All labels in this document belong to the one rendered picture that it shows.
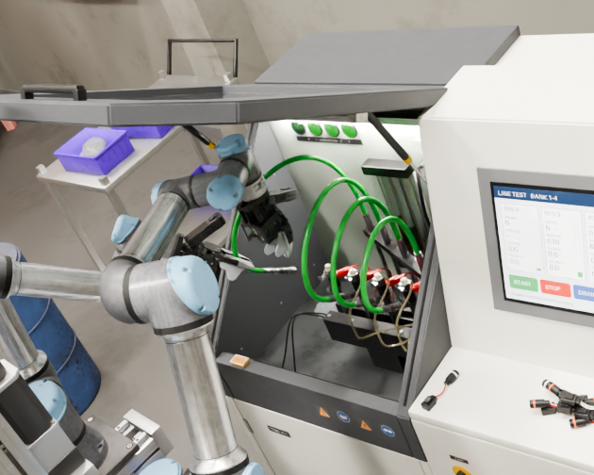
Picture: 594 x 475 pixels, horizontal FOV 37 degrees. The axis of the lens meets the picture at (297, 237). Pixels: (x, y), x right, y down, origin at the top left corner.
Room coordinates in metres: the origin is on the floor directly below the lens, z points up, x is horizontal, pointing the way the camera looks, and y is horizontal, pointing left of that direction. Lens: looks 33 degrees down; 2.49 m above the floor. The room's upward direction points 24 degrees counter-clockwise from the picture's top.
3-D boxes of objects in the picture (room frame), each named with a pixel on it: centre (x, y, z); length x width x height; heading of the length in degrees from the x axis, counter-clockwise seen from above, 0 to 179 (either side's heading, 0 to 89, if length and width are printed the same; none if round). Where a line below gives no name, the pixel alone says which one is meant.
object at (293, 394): (1.77, 0.14, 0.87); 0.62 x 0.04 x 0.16; 40
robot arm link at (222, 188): (1.79, 0.11, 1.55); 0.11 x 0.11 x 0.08; 66
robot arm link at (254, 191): (1.88, 0.05, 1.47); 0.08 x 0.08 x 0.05
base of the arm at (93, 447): (1.73, 0.72, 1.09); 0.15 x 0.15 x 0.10
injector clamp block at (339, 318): (1.83, -0.12, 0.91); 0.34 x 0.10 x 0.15; 40
